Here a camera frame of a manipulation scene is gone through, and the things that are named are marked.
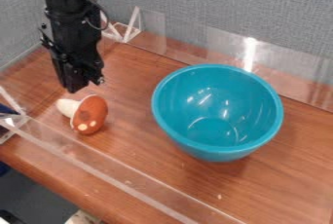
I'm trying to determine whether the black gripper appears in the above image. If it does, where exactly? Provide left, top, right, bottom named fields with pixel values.
left=39, top=7, right=105, bottom=93

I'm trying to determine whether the brown toy mushroom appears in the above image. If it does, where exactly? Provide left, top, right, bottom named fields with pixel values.
left=56, top=94, right=109, bottom=134

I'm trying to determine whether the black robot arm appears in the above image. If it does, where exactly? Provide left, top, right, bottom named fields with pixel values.
left=39, top=0, right=105, bottom=93

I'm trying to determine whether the blue plastic bowl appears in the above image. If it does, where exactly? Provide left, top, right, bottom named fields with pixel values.
left=151, top=64, right=284, bottom=162

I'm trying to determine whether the clear acrylic left barrier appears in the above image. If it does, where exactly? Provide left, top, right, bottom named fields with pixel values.
left=0, top=43, right=42, bottom=72

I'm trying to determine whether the clear acrylic barrier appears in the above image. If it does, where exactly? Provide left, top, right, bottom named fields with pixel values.
left=0, top=43, right=42, bottom=72
left=0, top=87, right=245, bottom=224
left=102, top=7, right=333, bottom=113

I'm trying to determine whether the clear acrylic front barrier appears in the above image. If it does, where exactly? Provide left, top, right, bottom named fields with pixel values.
left=0, top=87, right=245, bottom=224

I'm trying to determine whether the clear acrylic back barrier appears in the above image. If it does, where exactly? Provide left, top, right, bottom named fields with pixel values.
left=102, top=7, right=333, bottom=113

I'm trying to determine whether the black cable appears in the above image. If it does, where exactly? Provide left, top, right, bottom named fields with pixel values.
left=83, top=2, right=111, bottom=31

